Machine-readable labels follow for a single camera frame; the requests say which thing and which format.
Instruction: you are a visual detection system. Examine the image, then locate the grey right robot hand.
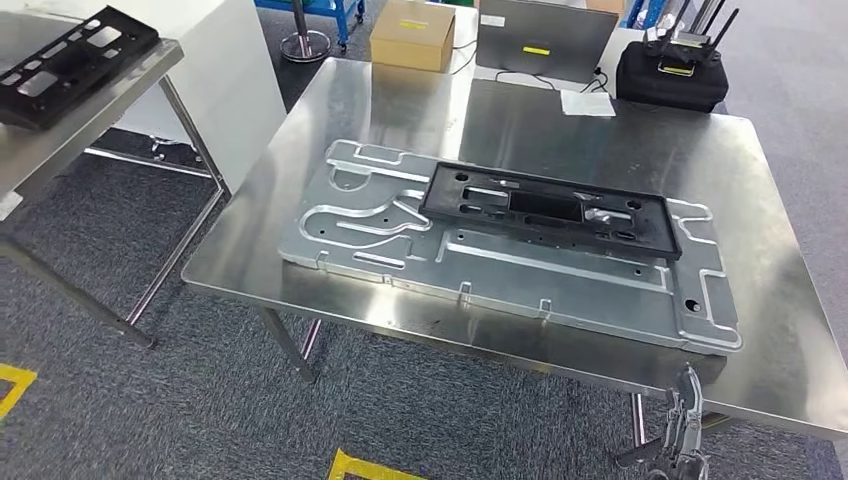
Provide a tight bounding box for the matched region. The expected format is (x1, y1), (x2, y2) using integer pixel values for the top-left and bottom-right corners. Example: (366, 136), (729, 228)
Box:
(616, 364), (711, 480)

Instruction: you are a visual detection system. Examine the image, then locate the black plastic frame part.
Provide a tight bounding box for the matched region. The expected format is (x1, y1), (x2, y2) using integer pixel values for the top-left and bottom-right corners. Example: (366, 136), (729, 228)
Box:
(0, 5), (162, 132)
(418, 160), (684, 262)

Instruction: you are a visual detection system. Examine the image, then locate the stainless steel workbench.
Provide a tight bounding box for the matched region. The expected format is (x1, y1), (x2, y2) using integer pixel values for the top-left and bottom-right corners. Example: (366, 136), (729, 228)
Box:
(180, 56), (848, 452)

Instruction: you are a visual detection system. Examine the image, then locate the machined aluminium plate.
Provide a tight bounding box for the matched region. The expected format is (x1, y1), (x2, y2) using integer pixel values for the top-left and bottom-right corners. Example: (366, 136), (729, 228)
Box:
(278, 139), (743, 357)

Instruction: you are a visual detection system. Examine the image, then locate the white paper note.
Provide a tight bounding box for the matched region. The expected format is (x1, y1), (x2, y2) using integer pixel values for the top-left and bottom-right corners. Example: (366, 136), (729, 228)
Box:
(560, 89), (617, 119)

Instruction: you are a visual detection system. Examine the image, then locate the black carry case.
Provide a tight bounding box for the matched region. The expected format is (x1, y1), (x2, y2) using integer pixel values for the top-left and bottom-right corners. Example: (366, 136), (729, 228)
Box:
(616, 40), (730, 114)

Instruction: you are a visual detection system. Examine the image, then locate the black controller with antennas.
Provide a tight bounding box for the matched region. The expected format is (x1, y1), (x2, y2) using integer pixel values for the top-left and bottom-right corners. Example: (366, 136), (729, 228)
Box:
(641, 0), (741, 77)

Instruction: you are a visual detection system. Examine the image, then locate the grey laptop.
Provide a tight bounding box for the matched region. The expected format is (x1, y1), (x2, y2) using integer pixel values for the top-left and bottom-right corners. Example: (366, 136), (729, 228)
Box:
(475, 0), (621, 84)

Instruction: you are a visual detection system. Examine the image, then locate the brown cardboard box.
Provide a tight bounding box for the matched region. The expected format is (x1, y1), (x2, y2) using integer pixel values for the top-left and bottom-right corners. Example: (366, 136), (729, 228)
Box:
(369, 0), (457, 74)

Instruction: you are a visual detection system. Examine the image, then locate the blue wheeled cart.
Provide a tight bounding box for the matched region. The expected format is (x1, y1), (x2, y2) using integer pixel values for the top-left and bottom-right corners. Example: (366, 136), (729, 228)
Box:
(254, 0), (367, 51)

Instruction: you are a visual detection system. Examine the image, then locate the stanchion with chrome base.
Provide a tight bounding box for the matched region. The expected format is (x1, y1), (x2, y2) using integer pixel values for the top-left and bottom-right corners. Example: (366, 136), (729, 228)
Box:
(279, 0), (333, 64)

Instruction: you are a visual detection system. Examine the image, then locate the white cabinet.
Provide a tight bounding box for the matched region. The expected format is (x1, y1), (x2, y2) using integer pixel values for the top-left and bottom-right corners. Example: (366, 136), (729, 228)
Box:
(19, 0), (287, 193)

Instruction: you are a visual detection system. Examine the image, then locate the chrome chair base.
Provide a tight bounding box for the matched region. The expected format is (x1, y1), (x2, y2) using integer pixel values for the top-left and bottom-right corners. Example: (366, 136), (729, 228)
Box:
(148, 135), (203, 167)

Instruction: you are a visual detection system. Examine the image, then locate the stainless steel table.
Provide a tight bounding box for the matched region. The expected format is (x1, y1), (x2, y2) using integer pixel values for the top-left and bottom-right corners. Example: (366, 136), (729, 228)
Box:
(0, 9), (233, 350)

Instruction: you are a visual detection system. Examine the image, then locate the black cable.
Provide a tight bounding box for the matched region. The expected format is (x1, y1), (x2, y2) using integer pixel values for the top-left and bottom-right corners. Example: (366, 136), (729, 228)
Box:
(450, 39), (478, 75)
(493, 68), (558, 92)

